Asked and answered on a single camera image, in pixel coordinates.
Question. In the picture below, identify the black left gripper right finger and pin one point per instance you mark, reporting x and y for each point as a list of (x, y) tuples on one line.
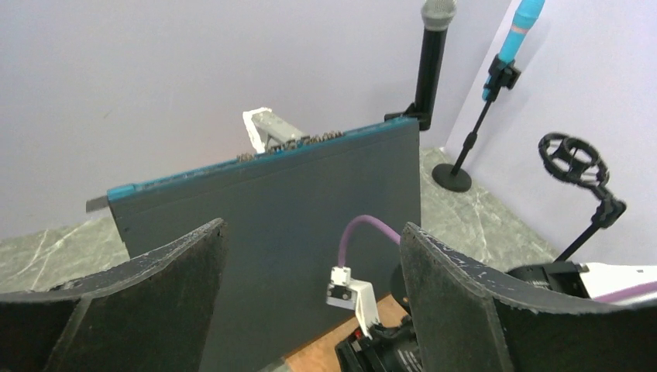
[(471, 317)]

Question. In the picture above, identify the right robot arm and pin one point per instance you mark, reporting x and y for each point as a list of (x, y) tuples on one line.
[(614, 284)]

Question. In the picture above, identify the dark teal panel board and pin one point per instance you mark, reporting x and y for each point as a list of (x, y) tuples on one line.
[(284, 212)]

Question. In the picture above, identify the blue microphone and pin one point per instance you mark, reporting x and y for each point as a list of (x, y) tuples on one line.
[(513, 41)]

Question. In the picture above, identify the black stand with blue mic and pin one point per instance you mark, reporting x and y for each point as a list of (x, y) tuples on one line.
[(452, 177)]

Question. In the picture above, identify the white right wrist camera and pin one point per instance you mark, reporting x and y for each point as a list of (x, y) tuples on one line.
[(345, 292)]

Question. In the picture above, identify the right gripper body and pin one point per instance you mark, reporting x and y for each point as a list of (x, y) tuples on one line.
[(386, 349)]

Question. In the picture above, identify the wooden base plate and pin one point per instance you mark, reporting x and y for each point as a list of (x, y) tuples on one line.
[(319, 355)]

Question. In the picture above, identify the white grey device behind board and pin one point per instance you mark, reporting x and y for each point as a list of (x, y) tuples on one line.
[(266, 129)]

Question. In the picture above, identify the black handheld microphone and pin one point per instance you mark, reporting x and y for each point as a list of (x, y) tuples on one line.
[(436, 16)]

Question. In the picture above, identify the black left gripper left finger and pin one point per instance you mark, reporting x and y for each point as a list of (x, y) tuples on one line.
[(151, 313)]

